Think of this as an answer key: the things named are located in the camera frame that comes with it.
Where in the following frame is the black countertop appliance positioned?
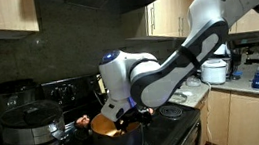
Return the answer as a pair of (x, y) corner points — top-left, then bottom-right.
(0, 77), (41, 113)

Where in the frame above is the clear glass lid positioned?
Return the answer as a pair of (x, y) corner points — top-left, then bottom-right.
(168, 89), (189, 105)

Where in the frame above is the light wood base cabinet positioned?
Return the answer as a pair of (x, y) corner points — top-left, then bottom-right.
(190, 82), (259, 145)

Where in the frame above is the small glass bowl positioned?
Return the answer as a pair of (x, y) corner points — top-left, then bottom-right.
(185, 75), (203, 89)

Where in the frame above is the white bowl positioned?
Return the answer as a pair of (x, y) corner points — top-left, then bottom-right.
(215, 42), (231, 57)

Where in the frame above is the black stereo camera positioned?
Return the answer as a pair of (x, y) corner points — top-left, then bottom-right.
(233, 39), (259, 51)

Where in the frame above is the blue lidded container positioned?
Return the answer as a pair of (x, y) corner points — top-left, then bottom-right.
(230, 69), (244, 81)

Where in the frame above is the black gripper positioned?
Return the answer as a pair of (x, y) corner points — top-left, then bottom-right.
(115, 101), (153, 134)

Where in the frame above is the flat wooden spatula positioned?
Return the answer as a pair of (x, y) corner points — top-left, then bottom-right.
(96, 75), (106, 95)

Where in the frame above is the white rice cooker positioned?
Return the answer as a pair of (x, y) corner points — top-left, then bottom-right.
(199, 57), (231, 87)

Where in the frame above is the black coil stove burner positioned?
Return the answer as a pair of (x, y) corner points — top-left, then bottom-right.
(158, 103), (184, 120)

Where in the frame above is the black electric stove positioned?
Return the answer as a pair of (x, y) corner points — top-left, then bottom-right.
(38, 59), (206, 145)

